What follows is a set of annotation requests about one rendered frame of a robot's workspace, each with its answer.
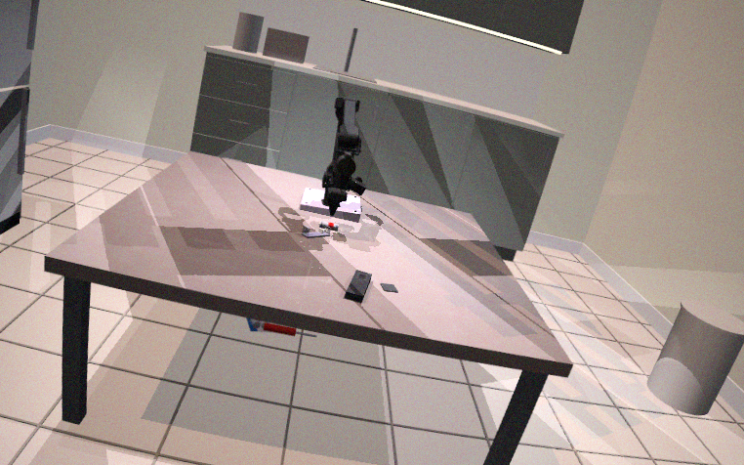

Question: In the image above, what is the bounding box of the red-handled screwdriver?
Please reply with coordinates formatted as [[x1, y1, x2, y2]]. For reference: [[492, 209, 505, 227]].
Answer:
[[264, 323, 317, 337]]

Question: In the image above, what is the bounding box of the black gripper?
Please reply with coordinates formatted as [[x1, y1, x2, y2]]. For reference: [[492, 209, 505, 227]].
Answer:
[[327, 167, 350, 216]]

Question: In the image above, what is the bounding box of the grey battery with red band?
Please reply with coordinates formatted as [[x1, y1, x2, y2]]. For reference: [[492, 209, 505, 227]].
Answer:
[[319, 221, 339, 231]]

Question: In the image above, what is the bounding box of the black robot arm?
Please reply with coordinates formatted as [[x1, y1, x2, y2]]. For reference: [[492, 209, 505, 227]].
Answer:
[[321, 96, 366, 206]]

